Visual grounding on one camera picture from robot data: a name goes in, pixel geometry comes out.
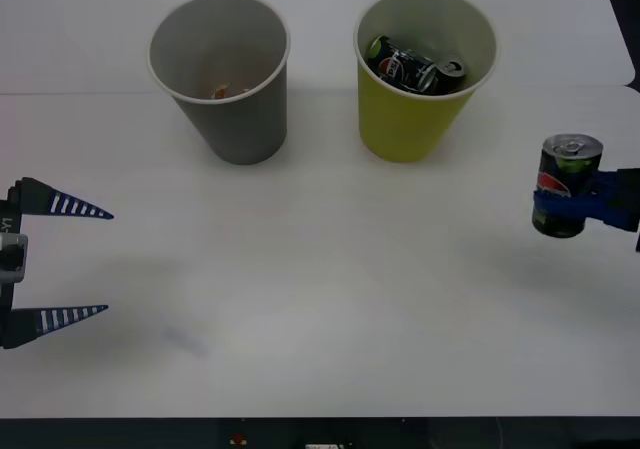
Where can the grey plastic waste bin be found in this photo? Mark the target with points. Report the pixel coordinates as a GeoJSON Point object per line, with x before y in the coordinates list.
{"type": "Point", "coordinates": [245, 129]}

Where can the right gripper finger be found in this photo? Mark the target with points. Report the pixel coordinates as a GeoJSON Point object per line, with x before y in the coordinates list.
{"type": "Point", "coordinates": [615, 211]}
{"type": "Point", "coordinates": [625, 181]}

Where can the small plastic bottle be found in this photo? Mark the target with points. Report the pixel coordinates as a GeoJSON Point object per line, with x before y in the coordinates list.
{"type": "Point", "coordinates": [220, 92]}

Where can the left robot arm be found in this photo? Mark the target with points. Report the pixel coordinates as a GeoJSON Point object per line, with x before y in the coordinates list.
{"type": "Point", "coordinates": [12, 261]}

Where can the black robot torso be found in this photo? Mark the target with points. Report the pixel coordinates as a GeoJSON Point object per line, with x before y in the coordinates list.
{"type": "Point", "coordinates": [280, 434]}

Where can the black drink can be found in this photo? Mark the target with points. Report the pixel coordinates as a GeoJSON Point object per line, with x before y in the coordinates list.
{"type": "Point", "coordinates": [400, 66]}
{"type": "Point", "coordinates": [450, 71]}

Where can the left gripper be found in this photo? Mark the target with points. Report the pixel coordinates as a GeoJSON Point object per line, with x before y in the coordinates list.
{"type": "Point", "coordinates": [14, 209]}

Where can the yellow-green plastic waste bin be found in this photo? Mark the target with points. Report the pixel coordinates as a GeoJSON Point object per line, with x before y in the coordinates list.
{"type": "Point", "coordinates": [400, 124]}

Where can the black can with green print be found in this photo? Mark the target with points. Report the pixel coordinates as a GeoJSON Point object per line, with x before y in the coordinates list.
{"type": "Point", "coordinates": [565, 174]}

